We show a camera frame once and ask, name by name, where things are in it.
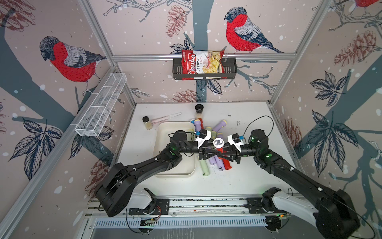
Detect white wire mesh shelf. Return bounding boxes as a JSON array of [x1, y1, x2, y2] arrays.
[[75, 73, 127, 137]]

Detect red flashlight back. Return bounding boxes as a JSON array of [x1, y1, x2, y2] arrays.
[[197, 118, 205, 129]]

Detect short red flashlight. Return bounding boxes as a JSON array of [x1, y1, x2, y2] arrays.
[[213, 137, 224, 149]]

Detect purple flashlight right front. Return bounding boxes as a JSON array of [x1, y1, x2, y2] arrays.
[[215, 157, 225, 171]]

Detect small spice jar black lid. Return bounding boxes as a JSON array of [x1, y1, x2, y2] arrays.
[[142, 116, 153, 130]]

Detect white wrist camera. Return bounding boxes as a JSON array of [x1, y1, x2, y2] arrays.
[[196, 129, 211, 149], [227, 133, 244, 152]]

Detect black wall basket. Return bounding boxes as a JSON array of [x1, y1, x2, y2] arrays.
[[173, 58, 237, 80]]

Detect red cassava chips bag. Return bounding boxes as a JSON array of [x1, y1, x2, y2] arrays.
[[182, 50, 225, 75]]

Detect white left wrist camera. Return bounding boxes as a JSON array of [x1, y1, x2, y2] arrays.
[[196, 129, 211, 149]]

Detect long red flashlight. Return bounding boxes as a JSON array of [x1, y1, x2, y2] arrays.
[[220, 157, 232, 170]]

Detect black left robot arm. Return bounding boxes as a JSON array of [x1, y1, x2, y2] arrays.
[[95, 129, 211, 217]]

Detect cream plastic storage tray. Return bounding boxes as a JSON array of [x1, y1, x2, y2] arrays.
[[153, 121, 196, 178]]

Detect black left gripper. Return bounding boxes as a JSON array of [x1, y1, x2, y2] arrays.
[[177, 137, 220, 162]]

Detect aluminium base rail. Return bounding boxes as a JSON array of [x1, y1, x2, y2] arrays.
[[84, 197, 290, 234]]

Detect purple flashlight left front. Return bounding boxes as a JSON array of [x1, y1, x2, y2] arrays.
[[209, 157, 216, 165]]

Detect green flashlight front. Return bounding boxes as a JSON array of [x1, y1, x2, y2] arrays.
[[199, 160, 210, 176]]

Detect pink handled metal tongs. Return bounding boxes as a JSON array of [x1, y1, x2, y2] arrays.
[[151, 113, 182, 124]]

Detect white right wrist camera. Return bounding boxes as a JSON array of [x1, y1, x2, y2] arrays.
[[227, 133, 244, 152]]

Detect large spice jar black lid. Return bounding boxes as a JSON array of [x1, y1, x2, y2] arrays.
[[195, 104, 204, 115]]

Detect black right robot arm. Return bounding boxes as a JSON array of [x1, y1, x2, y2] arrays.
[[224, 129, 361, 239]]

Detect purple flashlight back left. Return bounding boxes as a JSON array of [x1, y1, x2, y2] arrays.
[[194, 119, 202, 132]]

